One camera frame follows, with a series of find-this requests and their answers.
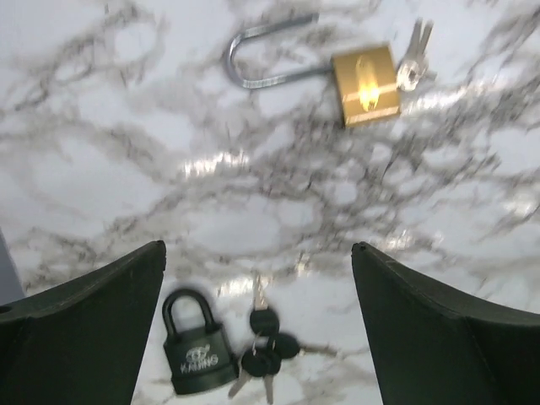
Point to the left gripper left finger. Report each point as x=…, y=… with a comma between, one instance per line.
x=82, y=342

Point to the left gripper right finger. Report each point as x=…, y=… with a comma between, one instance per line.
x=434, y=344

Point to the black padlock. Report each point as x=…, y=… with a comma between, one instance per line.
x=201, y=358

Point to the large brass padlock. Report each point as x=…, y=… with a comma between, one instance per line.
x=366, y=78

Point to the silver keys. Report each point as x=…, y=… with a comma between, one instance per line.
x=414, y=66

